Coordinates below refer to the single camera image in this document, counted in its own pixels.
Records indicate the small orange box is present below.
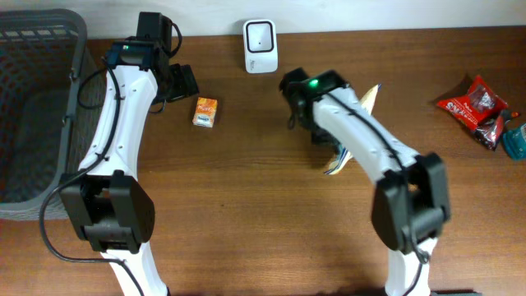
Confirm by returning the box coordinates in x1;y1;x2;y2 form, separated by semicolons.
192;97;218;128

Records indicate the cream chips bag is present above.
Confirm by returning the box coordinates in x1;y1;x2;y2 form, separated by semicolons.
324;84;381;175

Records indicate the red snack bag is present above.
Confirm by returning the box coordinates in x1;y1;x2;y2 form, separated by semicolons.
436;76;509;132

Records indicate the black orange snack packet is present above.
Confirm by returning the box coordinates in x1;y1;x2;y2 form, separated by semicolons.
473;109;520;150

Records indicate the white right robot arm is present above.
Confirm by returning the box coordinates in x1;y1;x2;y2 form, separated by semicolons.
279;68;451;295

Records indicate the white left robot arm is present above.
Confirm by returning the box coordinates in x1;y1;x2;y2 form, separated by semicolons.
57;12;199;295

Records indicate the white barcode scanner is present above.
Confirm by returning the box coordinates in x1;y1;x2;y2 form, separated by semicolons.
242;19;279;74

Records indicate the dark grey plastic basket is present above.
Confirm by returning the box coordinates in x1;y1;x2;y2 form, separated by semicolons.
1;9;105;220

